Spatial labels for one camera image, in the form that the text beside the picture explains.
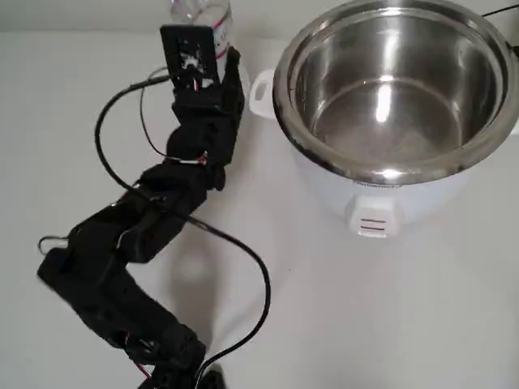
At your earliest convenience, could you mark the clear plastic water bottle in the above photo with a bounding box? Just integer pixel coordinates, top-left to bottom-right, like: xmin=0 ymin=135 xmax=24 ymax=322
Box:
xmin=168 ymin=0 xmax=237 ymax=82

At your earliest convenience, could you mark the white rice cooker body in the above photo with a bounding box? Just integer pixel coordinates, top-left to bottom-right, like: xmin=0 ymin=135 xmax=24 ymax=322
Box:
xmin=248 ymin=0 xmax=519 ymax=241

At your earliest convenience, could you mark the steel inner cooking pot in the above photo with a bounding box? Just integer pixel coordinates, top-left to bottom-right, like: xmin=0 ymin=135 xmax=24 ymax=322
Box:
xmin=272 ymin=0 xmax=511 ymax=184

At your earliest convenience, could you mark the thin black wire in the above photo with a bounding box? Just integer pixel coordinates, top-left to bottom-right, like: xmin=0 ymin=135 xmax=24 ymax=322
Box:
xmin=139 ymin=83 xmax=204 ymax=163

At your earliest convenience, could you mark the black gripper camera mount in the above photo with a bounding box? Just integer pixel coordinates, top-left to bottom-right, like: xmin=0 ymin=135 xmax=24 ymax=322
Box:
xmin=160 ymin=24 xmax=222 ymax=90

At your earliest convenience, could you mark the small metal wire hook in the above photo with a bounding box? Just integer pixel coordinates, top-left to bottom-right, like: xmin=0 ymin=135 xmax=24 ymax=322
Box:
xmin=38 ymin=236 xmax=70 ymax=257

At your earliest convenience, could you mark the thin black cable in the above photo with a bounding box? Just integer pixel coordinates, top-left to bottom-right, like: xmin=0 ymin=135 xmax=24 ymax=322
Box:
xmin=481 ymin=2 xmax=519 ymax=18

